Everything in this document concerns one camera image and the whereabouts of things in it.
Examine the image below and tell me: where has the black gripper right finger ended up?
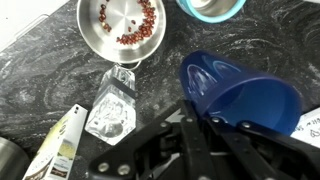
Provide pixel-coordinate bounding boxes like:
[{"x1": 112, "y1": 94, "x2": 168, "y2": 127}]
[{"x1": 205, "y1": 115, "x2": 320, "y2": 180}]

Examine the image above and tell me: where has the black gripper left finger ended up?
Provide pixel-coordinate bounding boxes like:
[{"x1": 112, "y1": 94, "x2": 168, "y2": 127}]
[{"x1": 86, "y1": 99, "x2": 218, "y2": 180}]

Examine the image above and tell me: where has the dark blue plastic cup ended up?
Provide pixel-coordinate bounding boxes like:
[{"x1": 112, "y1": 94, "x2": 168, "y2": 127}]
[{"x1": 178, "y1": 49, "x2": 304, "y2": 137}]

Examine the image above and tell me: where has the clear acrylic grinder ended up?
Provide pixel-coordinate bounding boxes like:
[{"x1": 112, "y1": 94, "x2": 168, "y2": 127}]
[{"x1": 84, "y1": 64, "x2": 138, "y2": 147}]

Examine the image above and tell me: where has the tea box carton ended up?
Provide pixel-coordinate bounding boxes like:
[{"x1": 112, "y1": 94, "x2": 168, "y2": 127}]
[{"x1": 22, "y1": 103, "x2": 90, "y2": 180}]

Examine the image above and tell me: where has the stainless steel bowl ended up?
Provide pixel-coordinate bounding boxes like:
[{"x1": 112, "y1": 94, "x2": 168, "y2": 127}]
[{"x1": 76, "y1": 0, "x2": 167, "y2": 65}]

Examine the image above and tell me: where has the red beans heap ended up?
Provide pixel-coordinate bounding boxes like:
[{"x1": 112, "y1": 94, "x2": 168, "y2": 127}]
[{"x1": 98, "y1": 0, "x2": 158, "y2": 46}]

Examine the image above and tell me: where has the large steel thermal carafe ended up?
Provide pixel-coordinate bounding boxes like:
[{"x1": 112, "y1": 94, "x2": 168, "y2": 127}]
[{"x1": 0, "y1": 136, "x2": 31, "y2": 180}]

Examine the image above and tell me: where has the light blue steel-lined mug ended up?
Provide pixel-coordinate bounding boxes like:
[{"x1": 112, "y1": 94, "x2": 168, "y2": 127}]
[{"x1": 175, "y1": 0, "x2": 248, "y2": 25}]

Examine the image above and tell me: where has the white lower cabinet run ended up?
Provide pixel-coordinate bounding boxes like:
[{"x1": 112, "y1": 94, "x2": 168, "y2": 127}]
[{"x1": 0, "y1": 0, "x2": 72, "y2": 53}]

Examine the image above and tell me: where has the silver drawer handle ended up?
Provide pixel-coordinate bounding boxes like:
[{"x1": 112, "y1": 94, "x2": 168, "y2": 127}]
[{"x1": 14, "y1": 13, "x2": 52, "y2": 38}]

